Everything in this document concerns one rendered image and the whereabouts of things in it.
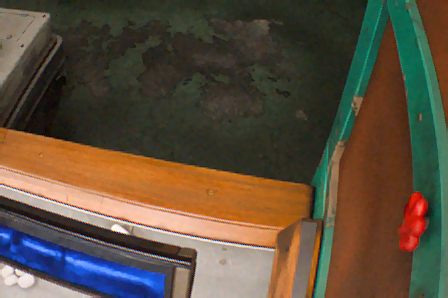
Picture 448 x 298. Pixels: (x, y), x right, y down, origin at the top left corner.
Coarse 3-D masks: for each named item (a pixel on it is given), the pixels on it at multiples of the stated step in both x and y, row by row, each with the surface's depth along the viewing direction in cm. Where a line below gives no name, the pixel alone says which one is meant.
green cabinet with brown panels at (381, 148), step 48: (384, 0) 54; (432, 0) 39; (384, 48) 58; (432, 48) 39; (384, 96) 57; (432, 96) 37; (336, 144) 79; (384, 144) 55; (432, 144) 35; (336, 192) 78; (384, 192) 51; (432, 192) 33; (336, 240) 71; (384, 240) 47; (432, 240) 31; (336, 288) 62; (384, 288) 43; (432, 288) 28
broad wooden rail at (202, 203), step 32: (0, 128) 92; (0, 160) 88; (32, 160) 89; (64, 160) 90; (96, 160) 90; (128, 160) 91; (160, 160) 92; (32, 192) 87; (64, 192) 87; (96, 192) 87; (128, 192) 88; (160, 192) 88; (192, 192) 89; (224, 192) 89; (256, 192) 90; (288, 192) 90; (160, 224) 87; (192, 224) 87; (224, 224) 86; (256, 224) 86; (288, 224) 87
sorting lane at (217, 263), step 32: (0, 192) 87; (96, 224) 86; (128, 224) 87; (224, 256) 85; (256, 256) 86; (0, 288) 75; (32, 288) 76; (64, 288) 78; (224, 288) 82; (256, 288) 82
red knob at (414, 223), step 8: (416, 192) 33; (416, 200) 32; (424, 200) 32; (408, 208) 33; (416, 208) 32; (424, 208) 32; (408, 216) 33; (416, 216) 32; (424, 216) 32; (400, 224) 35; (408, 224) 33; (416, 224) 31; (424, 224) 31; (400, 232) 34; (408, 232) 32; (416, 232) 31; (400, 240) 34; (408, 240) 32; (416, 240) 32; (400, 248) 34; (408, 248) 32
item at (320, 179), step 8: (328, 144) 87; (320, 168) 92; (320, 176) 90; (312, 184) 97; (320, 184) 87; (320, 192) 86; (320, 200) 84; (320, 208) 83; (312, 216) 89; (320, 216) 81
